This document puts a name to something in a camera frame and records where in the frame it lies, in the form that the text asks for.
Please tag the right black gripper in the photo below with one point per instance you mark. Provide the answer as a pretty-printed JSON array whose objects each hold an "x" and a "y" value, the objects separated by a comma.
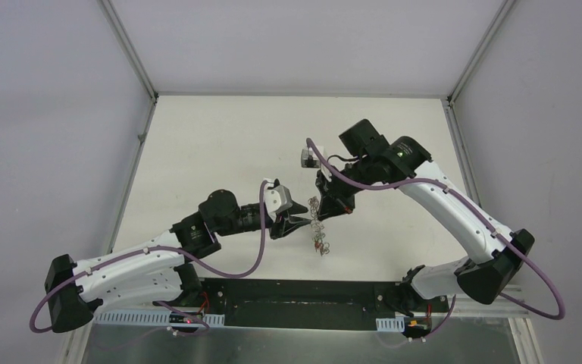
[{"x": 331, "y": 194}]

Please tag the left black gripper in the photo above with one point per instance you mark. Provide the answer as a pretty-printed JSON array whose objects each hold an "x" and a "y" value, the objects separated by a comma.
[{"x": 276, "y": 225}]

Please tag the metal disc with keyrings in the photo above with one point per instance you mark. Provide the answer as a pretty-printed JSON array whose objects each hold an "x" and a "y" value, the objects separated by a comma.
[{"x": 317, "y": 227}]

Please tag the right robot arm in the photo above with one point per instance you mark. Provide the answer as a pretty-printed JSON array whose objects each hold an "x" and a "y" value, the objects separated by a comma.
[{"x": 493, "y": 250}]

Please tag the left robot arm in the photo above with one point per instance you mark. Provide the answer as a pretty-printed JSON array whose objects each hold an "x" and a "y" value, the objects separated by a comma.
[{"x": 160, "y": 269}]

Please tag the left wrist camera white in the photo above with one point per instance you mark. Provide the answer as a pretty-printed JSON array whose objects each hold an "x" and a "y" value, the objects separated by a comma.
[{"x": 277, "y": 198}]

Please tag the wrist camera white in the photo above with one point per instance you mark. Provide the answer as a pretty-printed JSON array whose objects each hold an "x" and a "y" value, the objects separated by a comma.
[
  {"x": 309, "y": 159},
  {"x": 277, "y": 198}
]

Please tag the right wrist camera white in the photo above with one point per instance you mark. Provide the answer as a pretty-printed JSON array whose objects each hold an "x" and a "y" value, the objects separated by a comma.
[{"x": 309, "y": 159}]

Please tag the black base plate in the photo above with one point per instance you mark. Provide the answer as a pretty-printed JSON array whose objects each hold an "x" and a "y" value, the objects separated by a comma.
[{"x": 263, "y": 303}]

